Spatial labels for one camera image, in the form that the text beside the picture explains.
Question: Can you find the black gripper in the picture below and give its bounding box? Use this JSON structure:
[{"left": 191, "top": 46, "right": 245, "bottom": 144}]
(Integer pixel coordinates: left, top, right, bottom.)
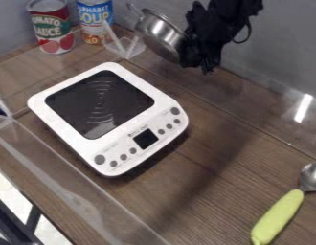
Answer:
[{"left": 179, "top": 1, "right": 248, "bottom": 74}]

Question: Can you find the silver pot with handles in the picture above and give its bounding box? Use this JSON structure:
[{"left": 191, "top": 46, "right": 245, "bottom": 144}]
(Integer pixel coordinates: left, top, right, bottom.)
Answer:
[{"left": 126, "top": 0, "right": 185, "bottom": 63}]

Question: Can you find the white and black induction stove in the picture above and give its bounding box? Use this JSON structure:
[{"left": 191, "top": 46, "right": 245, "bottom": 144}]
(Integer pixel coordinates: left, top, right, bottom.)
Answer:
[{"left": 26, "top": 62, "right": 188, "bottom": 177}]

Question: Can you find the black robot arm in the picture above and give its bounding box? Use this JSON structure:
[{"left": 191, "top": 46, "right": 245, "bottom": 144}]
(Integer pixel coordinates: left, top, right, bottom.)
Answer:
[{"left": 180, "top": 0, "right": 263, "bottom": 74}]

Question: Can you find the alphabet soup can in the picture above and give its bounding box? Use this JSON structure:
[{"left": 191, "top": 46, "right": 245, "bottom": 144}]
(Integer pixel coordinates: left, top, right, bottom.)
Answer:
[{"left": 75, "top": 0, "right": 113, "bottom": 45}]

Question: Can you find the tomato sauce can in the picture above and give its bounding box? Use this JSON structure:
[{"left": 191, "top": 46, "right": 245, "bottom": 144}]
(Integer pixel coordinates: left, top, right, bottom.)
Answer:
[{"left": 26, "top": 0, "right": 74, "bottom": 55}]

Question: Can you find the clear acrylic corner bracket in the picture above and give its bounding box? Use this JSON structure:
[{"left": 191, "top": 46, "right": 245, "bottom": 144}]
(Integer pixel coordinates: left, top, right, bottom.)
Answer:
[{"left": 101, "top": 22, "right": 145, "bottom": 59}]

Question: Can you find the spoon with green handle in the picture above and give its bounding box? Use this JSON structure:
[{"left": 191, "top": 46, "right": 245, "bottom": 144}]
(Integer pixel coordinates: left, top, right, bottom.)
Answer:
[{"left": 250, "top": 162, "right": 316, "bottom": 245}]

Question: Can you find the black metal frame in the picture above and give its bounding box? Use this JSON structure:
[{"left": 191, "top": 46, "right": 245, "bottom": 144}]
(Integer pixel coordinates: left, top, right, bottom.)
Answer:
[{"left": 0, "top": 199, "right": 43, "bottom": 245}]

